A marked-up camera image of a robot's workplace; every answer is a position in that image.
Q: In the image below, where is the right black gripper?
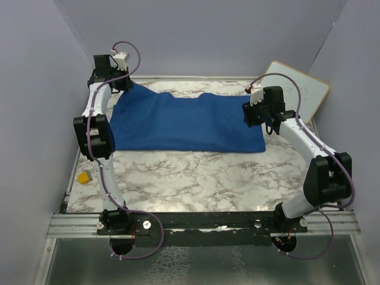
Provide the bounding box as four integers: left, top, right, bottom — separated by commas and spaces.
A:
243, 96, 271, 128

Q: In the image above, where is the blue surgical drape cloth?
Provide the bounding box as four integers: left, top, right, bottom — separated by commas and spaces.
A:
110, 84, 266, 153

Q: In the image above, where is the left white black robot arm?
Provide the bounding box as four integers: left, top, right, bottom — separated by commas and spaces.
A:
73, 50, 134, 235

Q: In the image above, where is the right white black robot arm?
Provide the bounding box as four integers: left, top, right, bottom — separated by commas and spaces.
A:
242, 84, 355, 232

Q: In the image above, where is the yellow grey block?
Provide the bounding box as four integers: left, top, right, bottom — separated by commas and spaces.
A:
77, 170, 93, 185

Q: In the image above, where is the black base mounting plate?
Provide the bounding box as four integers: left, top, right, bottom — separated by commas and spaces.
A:
96, 211, 308, 248

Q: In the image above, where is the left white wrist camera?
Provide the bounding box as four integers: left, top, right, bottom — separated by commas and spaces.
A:
112, 52, 129, 71

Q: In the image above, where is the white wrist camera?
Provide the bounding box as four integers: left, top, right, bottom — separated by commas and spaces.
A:
112, 52, 129, 71
249, 87, 264, 106

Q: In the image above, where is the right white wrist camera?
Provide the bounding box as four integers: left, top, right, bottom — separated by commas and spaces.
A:
249, 87, 264, 106

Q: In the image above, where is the small whiteboard with wooden frame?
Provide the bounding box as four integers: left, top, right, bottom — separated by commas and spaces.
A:
261, 61, 330, 124

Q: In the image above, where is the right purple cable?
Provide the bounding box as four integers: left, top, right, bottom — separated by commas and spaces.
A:
245, 72, 357, 261

